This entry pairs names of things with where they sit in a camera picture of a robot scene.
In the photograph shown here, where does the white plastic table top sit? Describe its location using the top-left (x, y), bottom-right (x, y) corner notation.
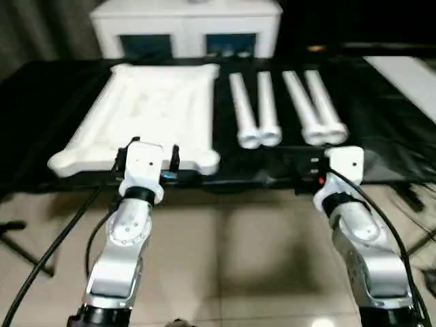
top-left (47, 63), bottom-right (221, 178)

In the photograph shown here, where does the white cabinet with glass doors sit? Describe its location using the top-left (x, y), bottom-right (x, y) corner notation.
top-left (89, 1), bottom-right (283, 59)

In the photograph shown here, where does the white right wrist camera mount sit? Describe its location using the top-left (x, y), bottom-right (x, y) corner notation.
top-left (315, 146), bottom-right (364, 214)

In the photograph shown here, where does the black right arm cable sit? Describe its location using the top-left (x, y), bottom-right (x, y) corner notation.
top-left (326, 170), bottom-right (431, 327)

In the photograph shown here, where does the black tripod stand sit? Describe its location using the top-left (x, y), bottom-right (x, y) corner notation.
top-left (0, 220), bottom-right (56, 277)

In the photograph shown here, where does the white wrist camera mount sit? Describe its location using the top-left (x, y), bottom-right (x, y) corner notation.
top-left (315, 146), bottom-right (364, 214)
top-left (119, 142), bottom-right (165, 205)

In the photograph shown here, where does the white flat board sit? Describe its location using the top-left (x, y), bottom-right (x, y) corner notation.
top-left (362, 55), bottom-right (436, 123)

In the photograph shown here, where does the white plastic table leg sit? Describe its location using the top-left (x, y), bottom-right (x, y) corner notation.
top-left (282, 70), bottom-right (324, 146)
top-left (304, 69), bottom-right (349, 144)
top-left (255, 71), bottom-right (283, 147)
top-left (228, 73), bottom-right (262, 149)

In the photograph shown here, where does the grey curtain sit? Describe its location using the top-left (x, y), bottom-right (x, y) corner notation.
top-left (0, 0), bottom-right (103, 82)

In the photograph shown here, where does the black work mat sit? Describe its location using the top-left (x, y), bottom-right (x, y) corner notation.
top-left (0, 56), bottom-right (436, 195)

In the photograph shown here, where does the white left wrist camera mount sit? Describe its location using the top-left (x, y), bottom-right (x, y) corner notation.
top-left (119, 142), bottom-right (165, 205)

